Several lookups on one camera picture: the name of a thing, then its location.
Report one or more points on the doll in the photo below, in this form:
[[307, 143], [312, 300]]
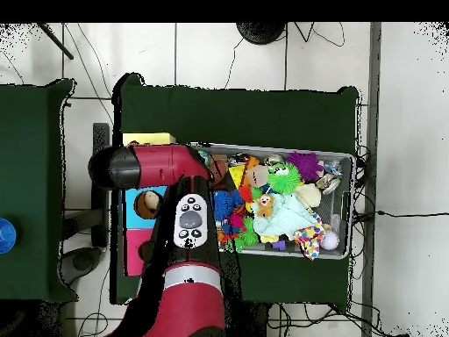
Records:
[[265, 205]]

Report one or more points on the mint green knitted cloth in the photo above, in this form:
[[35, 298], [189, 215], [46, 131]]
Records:
[[289, 214]]

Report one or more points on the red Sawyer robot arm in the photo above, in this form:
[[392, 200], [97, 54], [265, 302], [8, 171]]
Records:
[[165, 165]]

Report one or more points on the wooden box with three holes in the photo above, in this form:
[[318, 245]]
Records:
[[135, 245]]

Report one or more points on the shallow clear mesh bin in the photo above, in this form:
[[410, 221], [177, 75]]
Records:
[[338, 210]]

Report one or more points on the small brown football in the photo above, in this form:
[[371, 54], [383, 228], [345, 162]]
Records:
[[220, 170]]

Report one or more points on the blue spiky rubber ball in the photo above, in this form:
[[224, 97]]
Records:
[[224, 205]]

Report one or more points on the plain wooden block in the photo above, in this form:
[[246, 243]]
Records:
[[257, 174]]

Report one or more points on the green spiky toy with eyes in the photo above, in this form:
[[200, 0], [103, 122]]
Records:
[[285, 179]]

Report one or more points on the purple spiky rubber toy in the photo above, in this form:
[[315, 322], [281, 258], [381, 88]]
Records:
[[305, 165]]

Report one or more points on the colourful spotted cloth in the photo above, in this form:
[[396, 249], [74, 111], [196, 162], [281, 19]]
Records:
[[310, 240]]

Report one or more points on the white baseball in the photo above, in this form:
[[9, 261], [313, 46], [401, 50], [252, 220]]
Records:
[[329, 240]]

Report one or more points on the black upright panel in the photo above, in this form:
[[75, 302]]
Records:
[[101, 135]]

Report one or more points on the round black stand base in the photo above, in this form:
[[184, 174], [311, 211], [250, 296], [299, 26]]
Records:
[[261, 33]]

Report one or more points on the grey round floor base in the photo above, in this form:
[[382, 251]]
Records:
[[82, 263]]

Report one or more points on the black rod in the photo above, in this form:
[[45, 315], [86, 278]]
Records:
[[56, 40]]

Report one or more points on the blue round object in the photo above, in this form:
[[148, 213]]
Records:
[[6, 235]]

